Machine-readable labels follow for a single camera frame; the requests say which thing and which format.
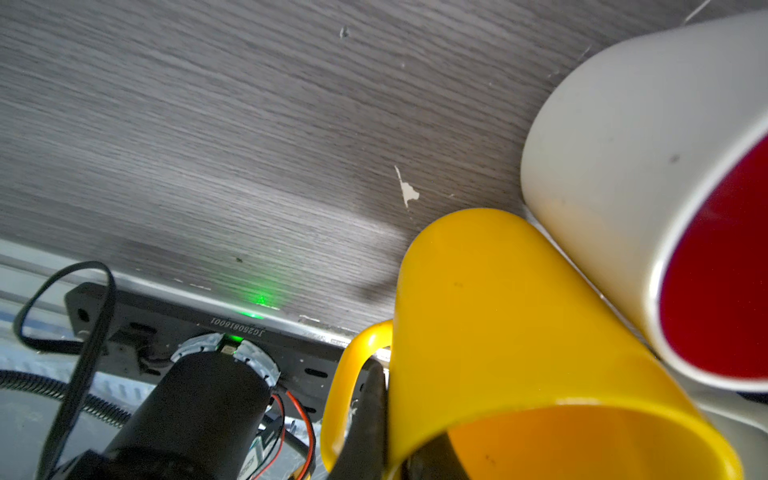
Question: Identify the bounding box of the black corrugated cable conduit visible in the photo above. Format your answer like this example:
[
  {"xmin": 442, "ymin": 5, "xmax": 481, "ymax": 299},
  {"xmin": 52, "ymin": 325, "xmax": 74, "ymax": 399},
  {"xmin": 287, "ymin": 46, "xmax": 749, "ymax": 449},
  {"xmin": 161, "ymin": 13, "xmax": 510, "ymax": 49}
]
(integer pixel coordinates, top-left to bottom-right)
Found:
[{"xmin": 0, "ymin": 368, "xmax": 133, "ymax": 427}]

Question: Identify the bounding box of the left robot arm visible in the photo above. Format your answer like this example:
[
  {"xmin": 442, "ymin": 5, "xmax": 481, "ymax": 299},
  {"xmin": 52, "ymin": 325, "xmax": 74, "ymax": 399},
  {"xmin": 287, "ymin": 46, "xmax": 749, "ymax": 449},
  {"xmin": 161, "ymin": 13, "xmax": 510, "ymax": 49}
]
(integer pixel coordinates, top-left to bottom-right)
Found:
[{"xmin": 50, "ymin": 352, "xmax": 390, "ymax": 479}]

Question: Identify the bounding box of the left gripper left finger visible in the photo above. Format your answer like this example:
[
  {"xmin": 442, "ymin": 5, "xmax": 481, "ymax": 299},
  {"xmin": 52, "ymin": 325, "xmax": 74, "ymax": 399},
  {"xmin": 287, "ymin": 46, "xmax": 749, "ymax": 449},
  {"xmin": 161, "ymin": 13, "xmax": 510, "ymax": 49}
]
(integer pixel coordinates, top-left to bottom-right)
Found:
[{"xmin": 328, "ymin": 360, "xmax": 388, "ymax": 480}]

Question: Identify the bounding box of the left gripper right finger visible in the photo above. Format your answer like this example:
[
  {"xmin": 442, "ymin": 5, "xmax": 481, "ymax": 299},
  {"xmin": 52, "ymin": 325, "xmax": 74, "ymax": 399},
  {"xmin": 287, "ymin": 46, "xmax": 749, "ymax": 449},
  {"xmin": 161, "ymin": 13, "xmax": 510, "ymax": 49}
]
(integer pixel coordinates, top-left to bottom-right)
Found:
[{"xmin": 402, "ymin": 433, "xmax": 470, "ymax": 480}]

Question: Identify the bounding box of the yellow ceramic mug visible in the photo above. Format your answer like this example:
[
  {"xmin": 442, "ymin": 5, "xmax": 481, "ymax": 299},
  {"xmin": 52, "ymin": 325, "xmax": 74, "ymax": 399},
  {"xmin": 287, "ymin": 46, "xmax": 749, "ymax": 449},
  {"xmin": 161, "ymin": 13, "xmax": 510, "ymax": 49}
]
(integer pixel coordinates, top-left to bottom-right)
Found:
[{"xmin": 320, "ymin": 209, "xmax": 744, "ymax": 479}]

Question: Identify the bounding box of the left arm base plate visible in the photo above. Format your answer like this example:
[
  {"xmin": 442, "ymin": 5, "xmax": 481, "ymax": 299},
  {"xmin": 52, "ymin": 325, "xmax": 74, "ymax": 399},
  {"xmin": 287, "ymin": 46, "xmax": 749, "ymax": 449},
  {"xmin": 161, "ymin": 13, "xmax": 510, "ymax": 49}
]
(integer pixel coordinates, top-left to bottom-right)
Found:
[{"xmin": 101, "ymin": 290, "xmax": 343, "ymax": 422}]

